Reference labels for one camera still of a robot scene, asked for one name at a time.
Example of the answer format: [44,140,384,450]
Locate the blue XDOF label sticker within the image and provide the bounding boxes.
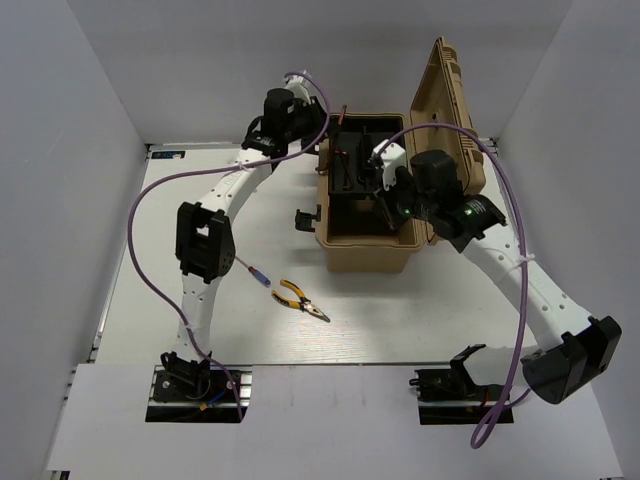
[151,150,186,160]

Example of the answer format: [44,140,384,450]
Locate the yellow black needle-nose pliers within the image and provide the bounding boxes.
[271,279,331,323]

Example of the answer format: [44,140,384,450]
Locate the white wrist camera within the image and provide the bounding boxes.
[284,70,311,104]
[369,140,407,191]

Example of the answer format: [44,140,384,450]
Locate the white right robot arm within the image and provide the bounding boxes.
[369,143,622,404]

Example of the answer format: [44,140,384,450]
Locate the blue red screwdriver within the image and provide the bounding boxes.
[235,256,271,288]

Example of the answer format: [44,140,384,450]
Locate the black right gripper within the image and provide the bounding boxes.
[373,167,436,230]

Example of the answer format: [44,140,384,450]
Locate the black toolbox inner tray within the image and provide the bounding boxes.
[328,114,404,199]

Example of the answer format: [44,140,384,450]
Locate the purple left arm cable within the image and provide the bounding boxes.
[127,69,331,421]

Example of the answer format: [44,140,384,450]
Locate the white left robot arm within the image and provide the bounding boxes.
[161,87,327,399]

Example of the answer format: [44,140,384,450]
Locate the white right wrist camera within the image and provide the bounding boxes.
[369,140,407,191]

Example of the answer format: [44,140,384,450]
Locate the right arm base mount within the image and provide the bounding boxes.
[409,344,503,426]

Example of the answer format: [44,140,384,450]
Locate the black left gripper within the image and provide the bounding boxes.
[284,95,344,143]

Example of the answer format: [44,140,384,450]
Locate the tan plastic toolbox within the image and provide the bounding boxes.
[295,38,490,273]

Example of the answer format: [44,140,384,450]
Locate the large brown hex key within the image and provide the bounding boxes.
[334,149,354,191]

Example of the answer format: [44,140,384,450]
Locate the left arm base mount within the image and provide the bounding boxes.
[145,352,253,424]

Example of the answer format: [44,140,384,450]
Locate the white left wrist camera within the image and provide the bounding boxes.
[284,70,311,104]

